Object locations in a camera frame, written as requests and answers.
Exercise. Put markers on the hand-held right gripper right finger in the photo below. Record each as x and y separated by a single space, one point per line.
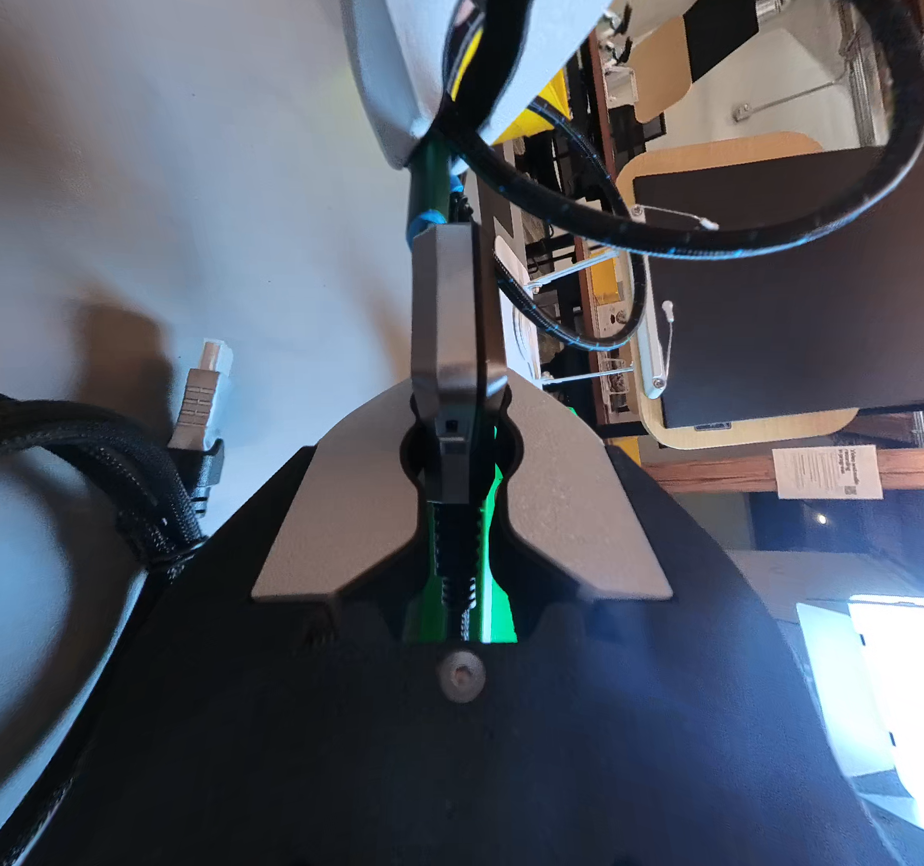
577 519

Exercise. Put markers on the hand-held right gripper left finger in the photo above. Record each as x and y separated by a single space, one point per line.
339 519

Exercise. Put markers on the green plastic bin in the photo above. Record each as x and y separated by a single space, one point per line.
502 613

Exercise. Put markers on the yellow plastic bin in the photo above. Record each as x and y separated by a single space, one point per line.
541 115

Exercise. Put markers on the grey hdmi switch hub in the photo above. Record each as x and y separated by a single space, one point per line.
447 303

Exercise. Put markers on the clear stand with tools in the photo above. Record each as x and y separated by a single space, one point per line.
621 86

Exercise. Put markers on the plywood and black chair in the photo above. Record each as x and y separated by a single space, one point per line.
664 72

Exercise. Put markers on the wooden beam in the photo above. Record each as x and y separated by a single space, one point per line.
707 473

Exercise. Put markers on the white panel stand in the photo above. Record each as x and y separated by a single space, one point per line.
653 361

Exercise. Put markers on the white paper notice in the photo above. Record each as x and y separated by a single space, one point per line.
823 473

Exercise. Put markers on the black panel with wooden rim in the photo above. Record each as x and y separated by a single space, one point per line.
794 317

